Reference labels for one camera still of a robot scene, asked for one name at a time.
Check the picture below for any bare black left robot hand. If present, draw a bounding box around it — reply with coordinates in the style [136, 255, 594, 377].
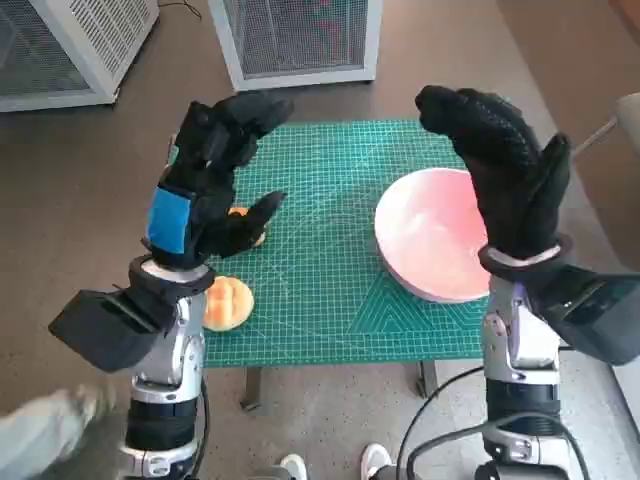
[141, 92, 295, 271]

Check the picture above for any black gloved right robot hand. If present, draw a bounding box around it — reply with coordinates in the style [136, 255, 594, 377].
[414, 84, 572, 261]

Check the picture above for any long toy bread loaf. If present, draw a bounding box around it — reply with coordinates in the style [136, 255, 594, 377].
[227, 207, 267, 247]

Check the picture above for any pink bowl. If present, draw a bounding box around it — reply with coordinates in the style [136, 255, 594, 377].
[373, 168, 494, 304]

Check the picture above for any round toy bread bun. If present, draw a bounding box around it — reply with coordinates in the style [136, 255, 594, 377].
[202, 275, 256, 332]

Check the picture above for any green cutting mat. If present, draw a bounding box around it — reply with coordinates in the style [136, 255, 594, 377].
[167, 118, 494, 369]

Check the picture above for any grey chair with metal legs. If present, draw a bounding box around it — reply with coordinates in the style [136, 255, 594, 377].
[572, 92, 640, 274]

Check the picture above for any white cabinet with mesh panel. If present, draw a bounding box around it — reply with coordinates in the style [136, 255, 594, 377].
[207, 0, 384, 92]

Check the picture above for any white cabinet with perforated side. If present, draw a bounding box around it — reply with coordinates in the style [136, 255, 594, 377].
[0, 0, 161, 114]

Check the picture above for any grey metal table leg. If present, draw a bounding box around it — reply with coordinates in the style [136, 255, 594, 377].
[239, 367, 266, 414]
[414, 360, 441, 401]

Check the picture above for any white flat panel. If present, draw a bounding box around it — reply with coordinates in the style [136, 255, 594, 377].
[607, 359, 640, 451]

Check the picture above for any white shoe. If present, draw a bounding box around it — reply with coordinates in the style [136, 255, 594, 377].
[360, 443, 394, 480]
[279, 453, 309, 480]

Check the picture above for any person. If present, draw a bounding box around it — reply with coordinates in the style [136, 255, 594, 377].
[0, 384, 121, 480]

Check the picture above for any black floor cable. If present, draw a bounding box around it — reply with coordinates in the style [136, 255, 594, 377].
[158, 0, 202, 22]

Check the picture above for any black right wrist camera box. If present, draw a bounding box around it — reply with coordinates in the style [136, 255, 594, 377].
[537, 264, 640, 366]

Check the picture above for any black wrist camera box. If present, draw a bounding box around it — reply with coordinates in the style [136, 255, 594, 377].
[537, 264, 640, 366]
[48, 287, 171, 374]

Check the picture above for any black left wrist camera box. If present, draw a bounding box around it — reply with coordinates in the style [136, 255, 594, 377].
[48, 287, 171, 374]

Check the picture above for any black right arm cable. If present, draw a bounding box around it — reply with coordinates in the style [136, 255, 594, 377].
[407, 422, 579, 480]
[399, 367, 490, 480]

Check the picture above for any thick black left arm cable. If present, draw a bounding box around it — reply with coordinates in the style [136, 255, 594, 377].
[198, 379, 212, 480]

